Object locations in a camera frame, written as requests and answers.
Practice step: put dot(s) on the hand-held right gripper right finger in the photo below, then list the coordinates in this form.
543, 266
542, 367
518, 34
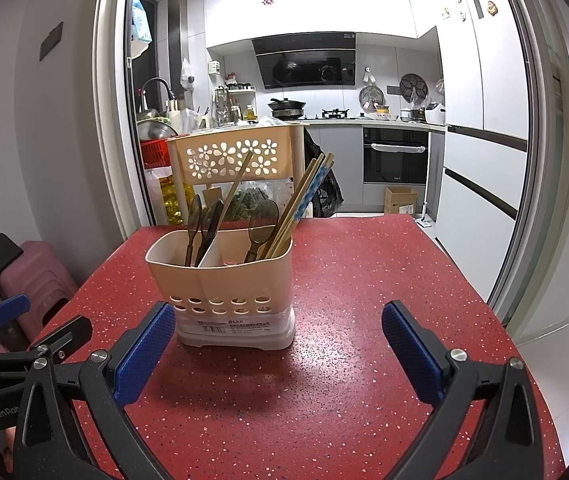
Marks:
412, 350

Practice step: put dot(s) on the black built-in oven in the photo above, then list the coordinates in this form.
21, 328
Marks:
394, 165

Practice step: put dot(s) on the black kitchen faucet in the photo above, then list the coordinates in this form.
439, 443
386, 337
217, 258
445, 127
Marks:
157, 80

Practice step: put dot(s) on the beige plastic utensil holder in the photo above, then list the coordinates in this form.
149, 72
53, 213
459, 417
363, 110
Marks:
224, 285

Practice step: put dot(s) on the metal pot lid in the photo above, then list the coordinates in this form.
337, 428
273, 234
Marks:
157, 130

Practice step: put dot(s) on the bag of green vegetables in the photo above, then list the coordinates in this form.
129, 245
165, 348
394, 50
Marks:
264, 191

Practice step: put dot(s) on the stacked pink plastic stools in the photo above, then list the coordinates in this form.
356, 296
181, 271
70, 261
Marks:
39, 270

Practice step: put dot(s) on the white spice rack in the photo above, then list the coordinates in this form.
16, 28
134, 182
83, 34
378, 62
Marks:
242, 91

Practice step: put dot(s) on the white wall cabinets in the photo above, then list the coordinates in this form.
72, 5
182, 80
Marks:
314, 10

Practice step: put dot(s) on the gas stove burner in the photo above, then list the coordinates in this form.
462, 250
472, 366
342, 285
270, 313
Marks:
336, 114

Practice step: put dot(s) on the red plastic basket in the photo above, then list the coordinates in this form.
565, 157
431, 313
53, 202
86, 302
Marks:
154, 155

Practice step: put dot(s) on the black wok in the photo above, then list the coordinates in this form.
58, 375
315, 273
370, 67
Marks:
287, 106

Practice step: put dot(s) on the round metal steamer plate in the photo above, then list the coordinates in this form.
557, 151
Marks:
370, 97

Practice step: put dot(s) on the white refrigerator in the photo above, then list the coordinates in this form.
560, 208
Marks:
489, 85

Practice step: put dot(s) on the white rice cooker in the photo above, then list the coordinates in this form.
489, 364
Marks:
435, 114

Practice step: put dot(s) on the hanging plastic bag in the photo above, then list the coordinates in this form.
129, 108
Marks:
187, 75

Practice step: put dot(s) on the white wall box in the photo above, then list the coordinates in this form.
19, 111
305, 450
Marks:
214, 68

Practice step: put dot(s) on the crumpled clear plastic bag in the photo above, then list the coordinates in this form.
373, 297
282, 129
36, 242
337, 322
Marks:
272, 122

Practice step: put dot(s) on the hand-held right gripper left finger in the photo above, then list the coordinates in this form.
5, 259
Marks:
144, 350

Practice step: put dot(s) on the grey sliding door frame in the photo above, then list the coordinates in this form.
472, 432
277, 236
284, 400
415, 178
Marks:
112, 110

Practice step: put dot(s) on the white wall hook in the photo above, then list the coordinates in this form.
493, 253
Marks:
369, 75

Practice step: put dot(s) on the black range hood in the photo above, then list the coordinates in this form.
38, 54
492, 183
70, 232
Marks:
304, 67

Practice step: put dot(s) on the black hanging bag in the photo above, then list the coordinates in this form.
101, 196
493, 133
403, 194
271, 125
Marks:
327, 195

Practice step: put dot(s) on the beige flower-cutout trolley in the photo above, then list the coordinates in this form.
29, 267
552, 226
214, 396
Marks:
287, 160

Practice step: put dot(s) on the stacked bowls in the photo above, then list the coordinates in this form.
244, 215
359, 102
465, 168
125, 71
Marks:
385, 113

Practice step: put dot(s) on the light blue cloth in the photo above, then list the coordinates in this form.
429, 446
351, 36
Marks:
142, 22

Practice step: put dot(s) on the cardboard box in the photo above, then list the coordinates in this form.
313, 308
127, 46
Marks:
399, 202

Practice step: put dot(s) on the metal cooking pot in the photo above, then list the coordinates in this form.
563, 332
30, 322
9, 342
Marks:
412, 115

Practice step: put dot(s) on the dark wall switch panel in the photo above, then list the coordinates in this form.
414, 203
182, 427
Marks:
51, 40

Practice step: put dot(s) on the blue patterned chopstick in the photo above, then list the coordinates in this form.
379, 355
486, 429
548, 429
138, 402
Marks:
318, 185

